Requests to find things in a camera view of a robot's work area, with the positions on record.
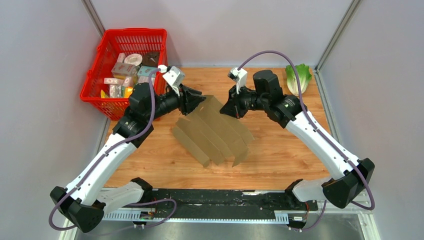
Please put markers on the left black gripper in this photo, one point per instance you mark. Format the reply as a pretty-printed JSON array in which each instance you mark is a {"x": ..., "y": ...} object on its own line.
[{"x": 190, "y": 99}]

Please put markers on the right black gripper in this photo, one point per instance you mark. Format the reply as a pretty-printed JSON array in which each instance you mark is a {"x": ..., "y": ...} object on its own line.
[{"x": 232, "y": 107}]

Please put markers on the brown cardboard paper box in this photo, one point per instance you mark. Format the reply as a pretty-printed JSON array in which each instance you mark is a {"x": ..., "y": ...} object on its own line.
[{"x": 212, "y": 137}]

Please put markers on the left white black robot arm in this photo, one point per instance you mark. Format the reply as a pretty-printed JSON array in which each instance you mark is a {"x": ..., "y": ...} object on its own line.
[{"x": 82, "y": 202}]

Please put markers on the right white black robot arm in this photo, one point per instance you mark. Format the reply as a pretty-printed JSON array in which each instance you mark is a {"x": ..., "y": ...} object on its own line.
[{"x": 349, "y": 175}]

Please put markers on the teal small box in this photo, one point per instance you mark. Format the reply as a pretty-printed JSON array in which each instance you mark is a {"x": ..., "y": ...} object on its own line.
[{"x": 144, "y": 71}]

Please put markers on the pink grey carton box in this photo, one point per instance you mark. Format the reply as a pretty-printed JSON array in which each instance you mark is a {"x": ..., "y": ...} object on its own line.
[{"x": 123, "y": 69}]

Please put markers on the pink white small box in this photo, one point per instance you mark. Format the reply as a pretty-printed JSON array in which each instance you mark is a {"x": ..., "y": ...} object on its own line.
[{"x": 113, "y": 81}]

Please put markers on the dark brown round item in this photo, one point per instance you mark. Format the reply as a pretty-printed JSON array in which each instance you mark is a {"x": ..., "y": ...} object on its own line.
[{"x": 151, "y": 59}]

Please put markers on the orange yellow snack packet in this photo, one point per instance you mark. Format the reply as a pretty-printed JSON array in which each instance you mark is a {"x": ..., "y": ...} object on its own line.
[{"x": 127, "y": 91}]

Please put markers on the green lettuce head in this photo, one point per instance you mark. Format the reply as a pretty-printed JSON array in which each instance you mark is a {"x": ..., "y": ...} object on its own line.
[{"x": 302, "y": 78}]

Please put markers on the red plastic shopping basket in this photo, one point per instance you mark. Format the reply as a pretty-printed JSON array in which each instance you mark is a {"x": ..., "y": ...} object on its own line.
[{"x": 121, "y": 58}]

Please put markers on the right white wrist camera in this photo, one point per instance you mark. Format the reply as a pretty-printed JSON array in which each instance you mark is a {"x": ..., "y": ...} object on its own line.
[{"x": 239, "y": 76}]

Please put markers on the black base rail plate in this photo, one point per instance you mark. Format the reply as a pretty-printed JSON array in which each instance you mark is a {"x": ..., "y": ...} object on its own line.
[{"x": 220, "y": 203}]

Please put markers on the white perforated cable tray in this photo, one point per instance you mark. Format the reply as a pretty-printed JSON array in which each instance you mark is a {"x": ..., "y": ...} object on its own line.
[{"x": 276, "y": 217}]

